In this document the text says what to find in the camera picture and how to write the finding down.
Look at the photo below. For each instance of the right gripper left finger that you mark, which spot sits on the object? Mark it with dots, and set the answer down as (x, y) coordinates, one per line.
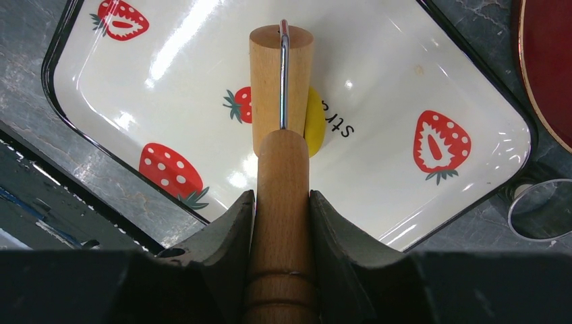
(199, 280)

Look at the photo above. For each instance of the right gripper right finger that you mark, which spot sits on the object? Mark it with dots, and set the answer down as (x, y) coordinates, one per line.
(361, 280)

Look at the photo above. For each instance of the wooden dough roller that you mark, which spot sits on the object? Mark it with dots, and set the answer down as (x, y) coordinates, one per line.
(281, 277)

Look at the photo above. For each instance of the yellow dough piece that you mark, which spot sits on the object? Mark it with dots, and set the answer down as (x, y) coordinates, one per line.
(315, 125)

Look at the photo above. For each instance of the white strawberry tray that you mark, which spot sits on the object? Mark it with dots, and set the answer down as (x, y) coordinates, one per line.
(416, 132)

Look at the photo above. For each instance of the metal ring cutter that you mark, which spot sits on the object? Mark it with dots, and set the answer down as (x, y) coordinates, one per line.
(538, 203)

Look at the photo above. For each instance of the red round plate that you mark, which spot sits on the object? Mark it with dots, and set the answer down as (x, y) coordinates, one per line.
(542, 50)

